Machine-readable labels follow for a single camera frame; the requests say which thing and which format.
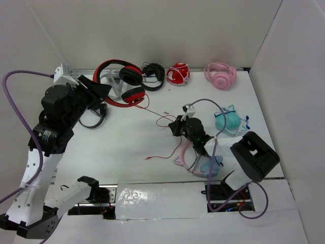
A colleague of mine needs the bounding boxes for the red black headphones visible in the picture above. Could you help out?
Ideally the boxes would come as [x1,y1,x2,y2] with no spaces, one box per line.
[92,59,145,108]

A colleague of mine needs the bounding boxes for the teal cat-ear headphones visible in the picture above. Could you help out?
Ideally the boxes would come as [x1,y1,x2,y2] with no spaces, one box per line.
[214,105,251,137]

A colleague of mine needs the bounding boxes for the red white folded headphones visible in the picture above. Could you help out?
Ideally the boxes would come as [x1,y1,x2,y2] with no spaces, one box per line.
[166,63,190,86]

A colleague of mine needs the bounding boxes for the grey white headphones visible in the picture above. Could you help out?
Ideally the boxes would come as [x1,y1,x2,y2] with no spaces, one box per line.
[100,70,131,102]

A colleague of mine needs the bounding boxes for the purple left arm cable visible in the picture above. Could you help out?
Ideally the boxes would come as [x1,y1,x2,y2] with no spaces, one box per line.
[0,71,61,244]

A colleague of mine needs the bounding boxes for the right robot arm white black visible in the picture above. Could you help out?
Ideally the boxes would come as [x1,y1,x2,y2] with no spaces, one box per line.
[168,115,280,199]

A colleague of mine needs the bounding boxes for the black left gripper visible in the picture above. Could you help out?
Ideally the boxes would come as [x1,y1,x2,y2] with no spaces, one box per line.
[64,74,111,128]

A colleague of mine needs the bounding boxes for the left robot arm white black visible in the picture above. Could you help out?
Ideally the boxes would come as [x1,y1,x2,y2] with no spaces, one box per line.
[1,75,111,239]

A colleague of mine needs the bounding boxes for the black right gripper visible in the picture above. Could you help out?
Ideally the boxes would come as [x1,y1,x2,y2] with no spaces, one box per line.
[169,114,197,144]

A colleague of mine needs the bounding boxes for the white glossy cover sheet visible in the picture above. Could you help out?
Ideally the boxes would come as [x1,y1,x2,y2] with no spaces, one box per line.
[115,182,208,220]

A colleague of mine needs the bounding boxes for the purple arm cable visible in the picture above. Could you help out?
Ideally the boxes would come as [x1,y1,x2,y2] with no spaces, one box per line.
[187,98,269,219]
[0,71,61,244]

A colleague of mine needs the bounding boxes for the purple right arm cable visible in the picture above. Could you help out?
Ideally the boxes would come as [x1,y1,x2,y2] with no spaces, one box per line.
[187,98,269,219]

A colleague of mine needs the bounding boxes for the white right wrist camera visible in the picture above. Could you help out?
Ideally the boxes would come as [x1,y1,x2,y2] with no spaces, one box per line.
[181,104,196,121]

